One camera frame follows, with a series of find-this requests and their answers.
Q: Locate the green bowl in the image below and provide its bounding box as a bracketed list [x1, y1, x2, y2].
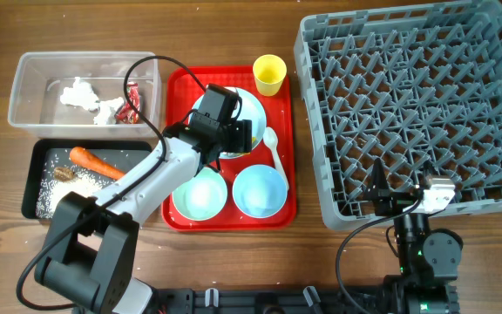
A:
[173, 167, 227, 222]

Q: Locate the yellow plastic cup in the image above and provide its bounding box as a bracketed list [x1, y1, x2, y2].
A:
[252, 54, 287, 97]

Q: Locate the red snack wrapper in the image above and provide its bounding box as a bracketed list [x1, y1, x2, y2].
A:
[115, 82, 141, 124]

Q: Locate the white tissue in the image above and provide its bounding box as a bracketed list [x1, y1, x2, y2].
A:
[59, 77, 99, 112]
[93, 97, 125, 126]

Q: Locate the white rice pile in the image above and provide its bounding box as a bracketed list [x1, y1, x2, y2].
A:
[35, 148, 106, 219]

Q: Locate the orange carrot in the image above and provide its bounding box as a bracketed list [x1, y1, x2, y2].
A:
[70, 147, 125, 180]

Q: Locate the brown food lump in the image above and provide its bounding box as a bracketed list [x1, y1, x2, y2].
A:
[53, 167, 76, 182]

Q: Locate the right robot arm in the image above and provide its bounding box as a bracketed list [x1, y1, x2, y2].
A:
[363, 158, 464, 314]

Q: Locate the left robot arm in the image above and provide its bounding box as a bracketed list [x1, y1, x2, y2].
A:
[25, 112, 252, 313]

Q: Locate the grey dishwasher rack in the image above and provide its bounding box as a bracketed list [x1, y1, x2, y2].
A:
[294, 1, 502, 230]

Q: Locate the red plastic tray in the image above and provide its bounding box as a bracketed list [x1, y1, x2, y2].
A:
[161, 65, 297, 232]

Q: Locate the white plastic spoon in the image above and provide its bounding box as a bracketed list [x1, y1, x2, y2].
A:
[263, 126, 289, 190]

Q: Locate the blue bowl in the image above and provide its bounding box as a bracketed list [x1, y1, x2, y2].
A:
[232, 164, 289, 219]

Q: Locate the clear plastic bin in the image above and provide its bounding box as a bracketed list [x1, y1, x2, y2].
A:
[8, 51, 154, 140]

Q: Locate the black plastic tray bin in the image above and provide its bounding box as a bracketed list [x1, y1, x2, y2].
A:
[21, 139, 152, 219]

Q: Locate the left black cable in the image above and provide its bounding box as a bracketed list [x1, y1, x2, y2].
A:
[15, 55, 208, 311]

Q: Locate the black cable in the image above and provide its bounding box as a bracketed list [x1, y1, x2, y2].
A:
[335, 198, 424, 314]
[15, 55, 208, 311]

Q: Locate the right black cable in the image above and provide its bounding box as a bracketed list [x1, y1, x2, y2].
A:
[335, 198, 424, 314]

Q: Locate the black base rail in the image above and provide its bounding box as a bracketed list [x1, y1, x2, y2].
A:
[71, 286, 460, 314]

